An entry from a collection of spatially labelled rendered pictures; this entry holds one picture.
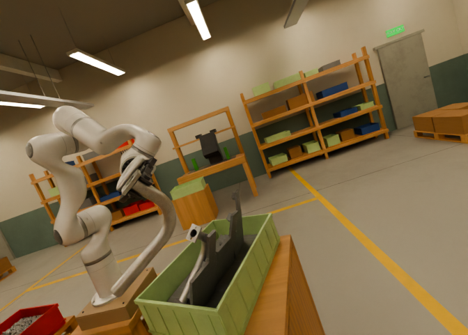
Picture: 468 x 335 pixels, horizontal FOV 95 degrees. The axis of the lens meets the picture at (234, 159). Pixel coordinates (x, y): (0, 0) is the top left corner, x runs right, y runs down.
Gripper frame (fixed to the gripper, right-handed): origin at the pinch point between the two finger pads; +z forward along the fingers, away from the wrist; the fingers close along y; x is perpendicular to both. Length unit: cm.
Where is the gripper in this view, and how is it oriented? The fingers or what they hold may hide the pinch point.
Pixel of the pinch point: (139, 185)
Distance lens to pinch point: 53.4
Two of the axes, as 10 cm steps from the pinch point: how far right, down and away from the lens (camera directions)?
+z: 4.5, 1.8, -8.7
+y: 5.8, -8.0, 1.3
